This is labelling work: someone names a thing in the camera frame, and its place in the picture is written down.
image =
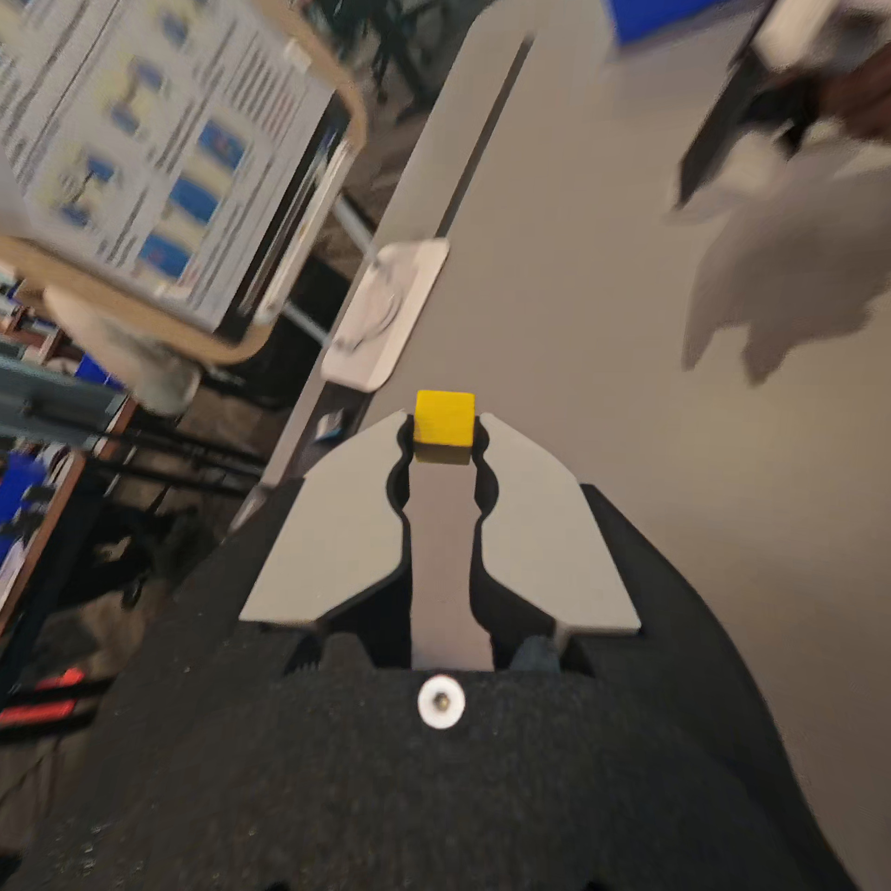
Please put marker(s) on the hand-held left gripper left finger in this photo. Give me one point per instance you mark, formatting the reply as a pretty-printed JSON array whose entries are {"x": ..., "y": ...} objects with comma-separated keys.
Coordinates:
[{"x": 334, "y": 550}]

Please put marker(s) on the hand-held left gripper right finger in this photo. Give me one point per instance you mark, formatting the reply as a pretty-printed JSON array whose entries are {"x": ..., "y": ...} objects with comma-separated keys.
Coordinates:
[{"x": 557, "y": 550}]

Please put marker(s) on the blue plastic bin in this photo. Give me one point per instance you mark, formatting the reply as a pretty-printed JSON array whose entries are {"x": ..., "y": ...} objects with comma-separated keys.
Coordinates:
[{"x": 661, "y": 17}]

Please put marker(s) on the yellow cube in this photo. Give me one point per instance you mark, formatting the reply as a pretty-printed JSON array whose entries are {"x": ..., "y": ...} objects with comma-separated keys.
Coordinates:
[{"x": 444, "y": 417}]

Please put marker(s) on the person's right hand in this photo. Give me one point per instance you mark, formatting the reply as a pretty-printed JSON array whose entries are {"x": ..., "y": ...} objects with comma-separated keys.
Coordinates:
[{"x": 863, "y": 97}]

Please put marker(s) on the small black blue-edged device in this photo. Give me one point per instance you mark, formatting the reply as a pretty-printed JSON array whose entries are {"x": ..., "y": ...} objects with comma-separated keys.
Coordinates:
[{"x": 331, "y": 426}]

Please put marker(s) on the wood-framed instruction board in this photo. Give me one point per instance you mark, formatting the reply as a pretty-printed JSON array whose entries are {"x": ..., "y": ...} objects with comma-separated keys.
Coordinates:
[{"x": 139, "y": 139}]

